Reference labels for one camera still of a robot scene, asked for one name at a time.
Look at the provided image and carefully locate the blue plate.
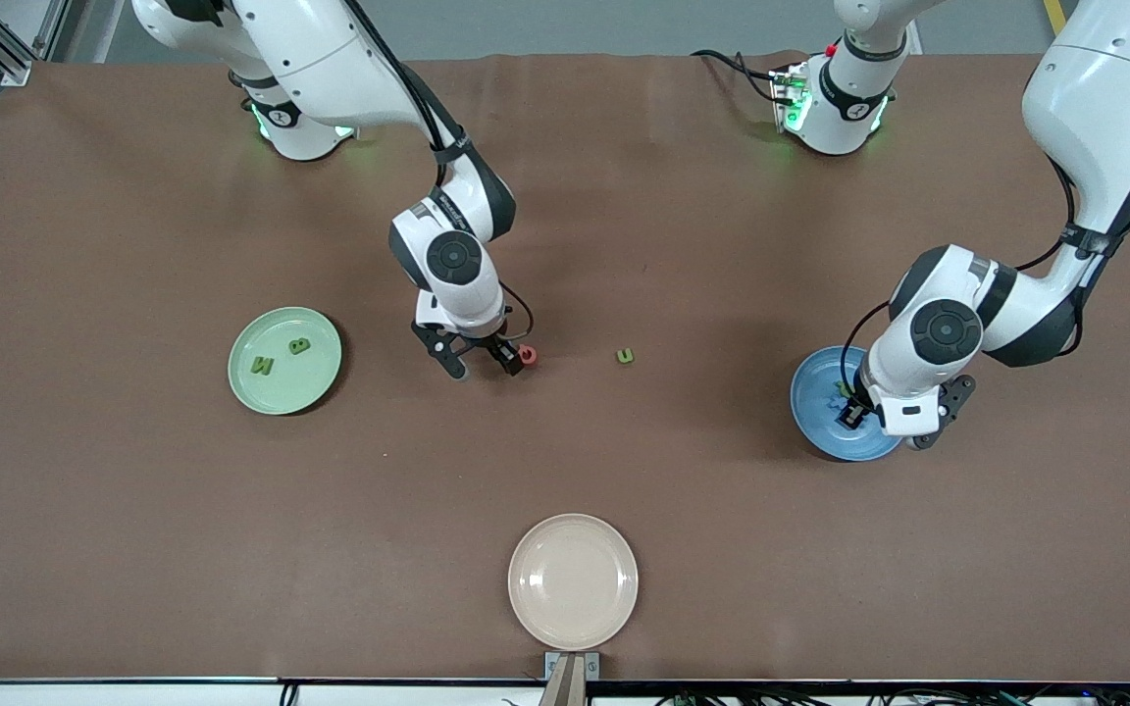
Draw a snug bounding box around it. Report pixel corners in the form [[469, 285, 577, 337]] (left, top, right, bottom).
[[790, 345, 907, 463]]

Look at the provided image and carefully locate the green plate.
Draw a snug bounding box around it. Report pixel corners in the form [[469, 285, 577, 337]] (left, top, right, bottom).
[[228, 306, 343, 416]]

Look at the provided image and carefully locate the beige plate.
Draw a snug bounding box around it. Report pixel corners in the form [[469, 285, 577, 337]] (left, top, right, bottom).
[[508, 513, 640, 652]]

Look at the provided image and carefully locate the brown table mat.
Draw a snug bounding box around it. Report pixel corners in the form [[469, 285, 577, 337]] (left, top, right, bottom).
[[0, 51, 1130, 682]]

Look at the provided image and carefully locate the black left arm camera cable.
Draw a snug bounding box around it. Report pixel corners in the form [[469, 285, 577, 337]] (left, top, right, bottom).
[[842, 152, 1081, 393]]

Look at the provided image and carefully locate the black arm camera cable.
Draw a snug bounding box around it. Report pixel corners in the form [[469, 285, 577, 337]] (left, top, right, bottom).
[[842, 152, 1081, 393], [349, 0, 537, 342]]

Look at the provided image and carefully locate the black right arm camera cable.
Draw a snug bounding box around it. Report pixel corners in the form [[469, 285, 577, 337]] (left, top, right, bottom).
[[349, 0, 537, 342]]

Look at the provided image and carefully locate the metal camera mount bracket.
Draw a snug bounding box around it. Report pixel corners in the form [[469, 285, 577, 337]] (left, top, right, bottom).
[[543, 651, 601, 706]]

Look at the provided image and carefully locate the black left arm base cable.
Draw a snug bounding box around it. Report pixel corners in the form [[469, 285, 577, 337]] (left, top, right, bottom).
[[691, 49, 784, 104]]

